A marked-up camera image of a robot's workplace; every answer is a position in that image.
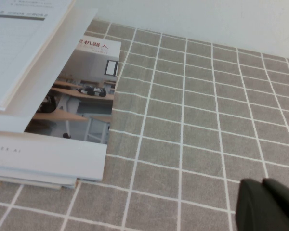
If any white paper brochure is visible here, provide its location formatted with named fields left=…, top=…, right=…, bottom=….
left=0, top=171, right=78, bottom=186

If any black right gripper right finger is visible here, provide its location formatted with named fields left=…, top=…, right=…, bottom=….
left=262, top=177, right=289, bottom=231

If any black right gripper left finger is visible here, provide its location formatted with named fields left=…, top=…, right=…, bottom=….
left=235, top=178, right=268, bottom=231

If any grey white-grid tablecloth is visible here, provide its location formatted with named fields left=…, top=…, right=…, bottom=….
left=0, top=20, right=289, bottom=231

